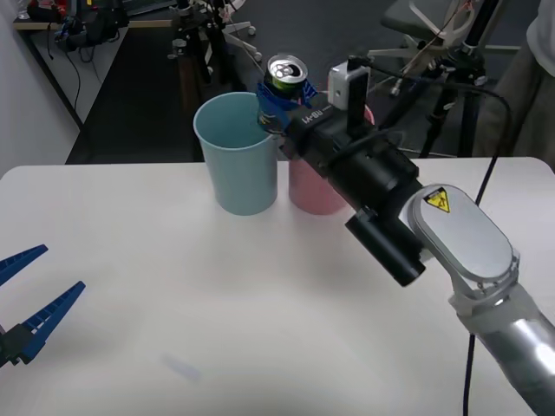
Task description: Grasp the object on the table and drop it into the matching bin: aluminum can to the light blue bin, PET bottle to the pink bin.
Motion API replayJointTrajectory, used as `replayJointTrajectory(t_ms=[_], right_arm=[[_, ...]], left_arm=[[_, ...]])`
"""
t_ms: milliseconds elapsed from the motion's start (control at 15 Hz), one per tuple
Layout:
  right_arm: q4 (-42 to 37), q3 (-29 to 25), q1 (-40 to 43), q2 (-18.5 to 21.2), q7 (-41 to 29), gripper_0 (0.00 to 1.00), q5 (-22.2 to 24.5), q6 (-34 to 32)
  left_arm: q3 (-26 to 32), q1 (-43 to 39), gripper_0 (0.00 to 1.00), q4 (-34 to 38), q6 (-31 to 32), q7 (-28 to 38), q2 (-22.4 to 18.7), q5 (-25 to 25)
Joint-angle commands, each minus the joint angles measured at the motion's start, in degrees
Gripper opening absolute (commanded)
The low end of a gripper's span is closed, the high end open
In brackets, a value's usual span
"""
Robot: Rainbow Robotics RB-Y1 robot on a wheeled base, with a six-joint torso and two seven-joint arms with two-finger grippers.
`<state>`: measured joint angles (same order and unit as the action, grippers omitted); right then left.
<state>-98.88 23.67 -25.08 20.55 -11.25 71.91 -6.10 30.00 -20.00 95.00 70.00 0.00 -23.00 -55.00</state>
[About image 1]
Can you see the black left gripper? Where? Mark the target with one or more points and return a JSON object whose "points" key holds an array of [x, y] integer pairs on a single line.
{"points": [[5, 349]]}

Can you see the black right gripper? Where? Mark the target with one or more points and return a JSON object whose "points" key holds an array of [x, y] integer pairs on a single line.
{"points": [[318, 136]]}

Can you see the black drink can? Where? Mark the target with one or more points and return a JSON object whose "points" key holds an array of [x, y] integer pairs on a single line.
{"points": [[286, 71]]}

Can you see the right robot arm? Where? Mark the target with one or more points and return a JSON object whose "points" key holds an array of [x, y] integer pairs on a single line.
{"points": [[459, 234]]}

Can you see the white office chair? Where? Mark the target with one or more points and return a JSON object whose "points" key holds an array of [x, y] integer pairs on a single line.
{"points": [[245, 43]]}

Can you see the pale blue plastic bin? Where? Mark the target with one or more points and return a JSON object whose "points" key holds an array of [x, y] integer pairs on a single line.
{"points": [[243, 182]]}

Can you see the pink plastic bin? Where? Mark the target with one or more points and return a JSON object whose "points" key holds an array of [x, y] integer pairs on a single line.
{"points": [[310, 193]]}

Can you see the black robot rig on stand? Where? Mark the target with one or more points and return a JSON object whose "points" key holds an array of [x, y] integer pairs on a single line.
{"points": [[195, 39]]}

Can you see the grey office chair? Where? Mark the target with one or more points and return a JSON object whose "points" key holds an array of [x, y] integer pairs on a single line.
{"points": [[403, 21]]}

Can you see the black tripod stand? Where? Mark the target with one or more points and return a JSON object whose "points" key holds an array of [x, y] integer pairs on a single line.
{"points": [[472, 30]]}

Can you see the white desk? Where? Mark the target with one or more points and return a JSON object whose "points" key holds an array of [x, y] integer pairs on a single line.
{"points": [[45, 50]]}

